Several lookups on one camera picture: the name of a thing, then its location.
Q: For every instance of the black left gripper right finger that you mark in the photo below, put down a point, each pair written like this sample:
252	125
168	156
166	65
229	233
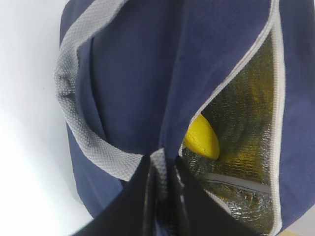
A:
196	213

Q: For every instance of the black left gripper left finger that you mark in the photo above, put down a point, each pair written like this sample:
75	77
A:
132	212

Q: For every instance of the yellow banana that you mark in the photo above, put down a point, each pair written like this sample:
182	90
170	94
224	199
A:
201	139

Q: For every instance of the navy blue insulated lunch bag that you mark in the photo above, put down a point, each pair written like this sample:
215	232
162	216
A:
132	76

